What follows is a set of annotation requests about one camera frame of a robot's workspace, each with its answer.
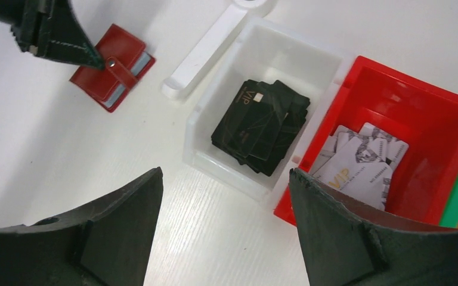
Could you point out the metal pole stand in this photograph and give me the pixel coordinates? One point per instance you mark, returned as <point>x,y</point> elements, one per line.
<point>200,60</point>

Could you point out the red leather card holder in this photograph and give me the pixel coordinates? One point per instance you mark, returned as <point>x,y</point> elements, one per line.
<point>125,60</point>

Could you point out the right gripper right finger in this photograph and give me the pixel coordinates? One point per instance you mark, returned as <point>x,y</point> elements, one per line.
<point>347,242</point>

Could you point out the red plastic bin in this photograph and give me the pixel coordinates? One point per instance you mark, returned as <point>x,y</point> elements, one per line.
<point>420,118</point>

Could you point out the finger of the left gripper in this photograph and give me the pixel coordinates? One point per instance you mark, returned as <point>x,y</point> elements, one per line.
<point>50,30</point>

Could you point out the black VIP cards stack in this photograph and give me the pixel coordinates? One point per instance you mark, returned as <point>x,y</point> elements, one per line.
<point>260,124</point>

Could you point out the white plastic bin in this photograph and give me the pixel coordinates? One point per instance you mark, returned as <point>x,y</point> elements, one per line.
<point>264,52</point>

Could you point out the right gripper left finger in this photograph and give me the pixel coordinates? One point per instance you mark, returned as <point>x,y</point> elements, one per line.
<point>104,242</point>

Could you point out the white VIP cards stack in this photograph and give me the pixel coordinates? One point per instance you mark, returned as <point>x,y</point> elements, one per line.
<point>360,164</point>

